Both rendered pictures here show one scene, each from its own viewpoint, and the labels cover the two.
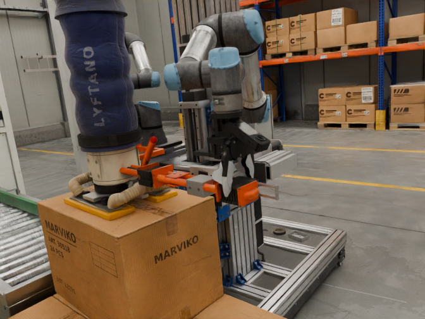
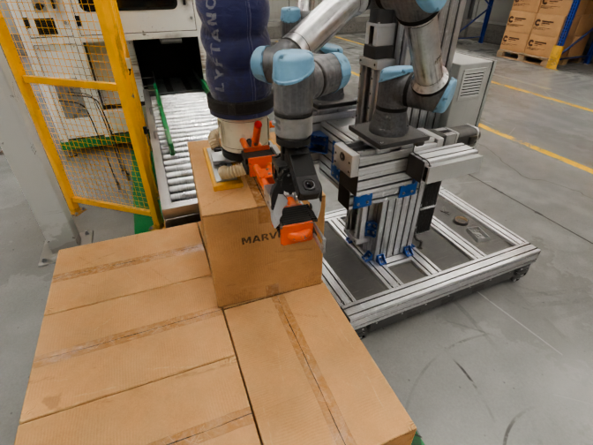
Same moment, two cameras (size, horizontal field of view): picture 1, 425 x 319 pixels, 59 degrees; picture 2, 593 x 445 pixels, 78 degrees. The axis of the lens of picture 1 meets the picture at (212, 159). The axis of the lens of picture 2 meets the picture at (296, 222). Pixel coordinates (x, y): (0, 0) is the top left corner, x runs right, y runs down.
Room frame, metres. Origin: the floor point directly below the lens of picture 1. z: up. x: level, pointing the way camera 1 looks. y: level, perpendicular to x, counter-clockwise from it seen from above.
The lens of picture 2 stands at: (0.32, -0.38, 1.55)
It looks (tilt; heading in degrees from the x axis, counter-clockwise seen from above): 35 degrees down; 27
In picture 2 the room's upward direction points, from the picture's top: straight up
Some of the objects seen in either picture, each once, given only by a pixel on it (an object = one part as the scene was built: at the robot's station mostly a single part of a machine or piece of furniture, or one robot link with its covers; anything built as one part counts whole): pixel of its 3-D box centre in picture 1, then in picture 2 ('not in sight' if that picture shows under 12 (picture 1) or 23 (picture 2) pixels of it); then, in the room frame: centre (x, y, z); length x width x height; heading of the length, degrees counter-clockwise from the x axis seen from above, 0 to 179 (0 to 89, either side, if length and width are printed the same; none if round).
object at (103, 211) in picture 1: (96, 200); (221, 162); (1.29, 0.43, 0.97); 0.34 x 0.10 x 0.05; 45
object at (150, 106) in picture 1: (148, 112); (328, 59); (2.01, 0.32, 1.20); 0.13 x 0.12 x 0.14; 106
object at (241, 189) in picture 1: (236, 191); (291, 223); (0.92, -0.05, 1.07); 0.08 x 0.07 x 0.05; 45
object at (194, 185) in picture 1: (202, 185); (278, 196); (1.02, 0.04, 1.06); 0.07 x 0.07 x 0.04; 45
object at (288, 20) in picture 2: not in sight; (290, 23); (1.74, 0.37, 1.38); 0.09 x 0.08 x 0.11; 16
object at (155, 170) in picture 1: (155, 174); (259, 160); (1.18, 0.19, 1.07); 0.10 x 0.08 x 0.06; 135
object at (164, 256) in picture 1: (128, 247); (251, 209); (1.35, 0.36, 0.74); 0.60 x 0.40 x 0.40; 45
